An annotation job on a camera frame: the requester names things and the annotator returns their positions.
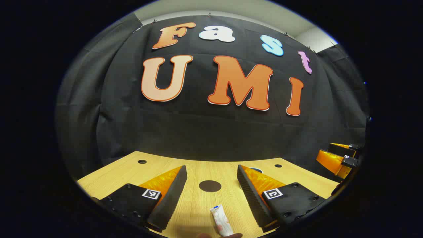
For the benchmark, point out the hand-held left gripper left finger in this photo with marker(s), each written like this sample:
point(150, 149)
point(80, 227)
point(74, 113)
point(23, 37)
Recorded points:
point(168, 198)

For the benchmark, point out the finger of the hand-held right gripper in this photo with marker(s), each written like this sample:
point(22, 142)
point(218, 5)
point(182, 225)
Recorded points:
point(330, 160)
point(343, 149)

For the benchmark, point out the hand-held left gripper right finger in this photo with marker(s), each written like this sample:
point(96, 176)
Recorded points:
point(252, 198)

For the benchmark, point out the white toothpaste tube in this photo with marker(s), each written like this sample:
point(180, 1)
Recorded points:
point(222, 219)

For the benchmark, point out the brown round coaster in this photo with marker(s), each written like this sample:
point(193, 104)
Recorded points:
point(210, 186)

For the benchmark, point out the wooden desktop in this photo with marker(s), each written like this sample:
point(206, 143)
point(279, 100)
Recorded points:
point(198, 205)

